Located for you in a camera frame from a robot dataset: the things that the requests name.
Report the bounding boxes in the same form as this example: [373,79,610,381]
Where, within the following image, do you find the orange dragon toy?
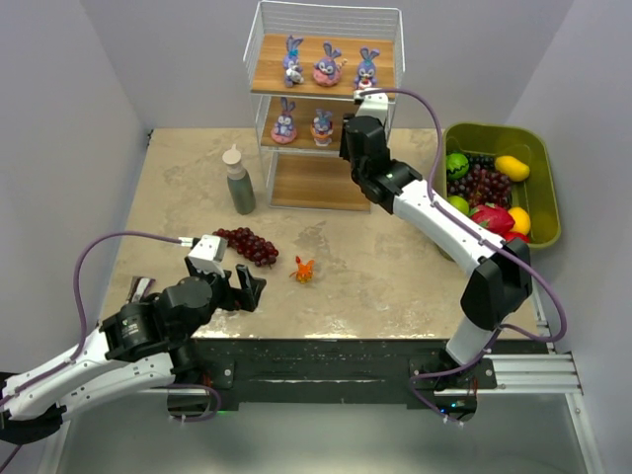
[289,256,315,284]

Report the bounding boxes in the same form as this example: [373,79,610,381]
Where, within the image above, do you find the red grape bunch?
[213,227,279,267]

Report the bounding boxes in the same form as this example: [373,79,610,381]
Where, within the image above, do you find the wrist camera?
[180,234,228,277]
[354,88,389,124]

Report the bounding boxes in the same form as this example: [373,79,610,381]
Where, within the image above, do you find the green soap dispenser bottle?
[222,144,256,215]

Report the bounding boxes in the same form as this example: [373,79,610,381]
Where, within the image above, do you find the purple snack wrapper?
[125,276,155,303]

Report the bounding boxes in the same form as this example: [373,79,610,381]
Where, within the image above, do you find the red fruit toy in bin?
[503,231,530,244]

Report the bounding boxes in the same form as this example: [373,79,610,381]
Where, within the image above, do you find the white wire wooden shelf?
[243,1,406,211]

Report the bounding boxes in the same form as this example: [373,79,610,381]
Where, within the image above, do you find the small purple bunny toy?
[354,46,380,90]

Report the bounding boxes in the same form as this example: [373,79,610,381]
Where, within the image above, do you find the green watermelon ball toy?
[445,152,469,181]

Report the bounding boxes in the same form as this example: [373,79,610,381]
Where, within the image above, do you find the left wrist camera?
[180,234,228,277]

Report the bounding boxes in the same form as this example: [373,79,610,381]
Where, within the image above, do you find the green lime toy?
[447,196,470,216]

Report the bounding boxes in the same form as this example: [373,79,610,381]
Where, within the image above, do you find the pink dragon fruit toy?
[469,203,515,236]

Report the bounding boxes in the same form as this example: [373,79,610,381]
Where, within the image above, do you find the yellow mango toy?
[495,155,530,183]

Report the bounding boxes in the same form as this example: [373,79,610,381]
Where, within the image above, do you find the green plastic bin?
[434,122,561,250]

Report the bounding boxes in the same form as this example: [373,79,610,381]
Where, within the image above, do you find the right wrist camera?
[354,88,389,124]

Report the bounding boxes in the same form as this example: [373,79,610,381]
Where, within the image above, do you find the purple bunny blue bow toy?
[282,35,304,88]

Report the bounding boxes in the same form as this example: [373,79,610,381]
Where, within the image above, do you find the orange fruit toy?
[508,206,531,235]

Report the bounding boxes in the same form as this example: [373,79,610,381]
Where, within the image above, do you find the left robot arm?
[1,265,267,445]

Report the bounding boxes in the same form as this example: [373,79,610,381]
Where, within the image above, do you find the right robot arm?
[340,114,532,377]

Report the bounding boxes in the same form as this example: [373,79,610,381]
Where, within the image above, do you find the dark grapes in bin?
[446,153,513,209]

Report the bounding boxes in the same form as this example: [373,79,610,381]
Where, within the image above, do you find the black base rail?
[137,337,584,412]

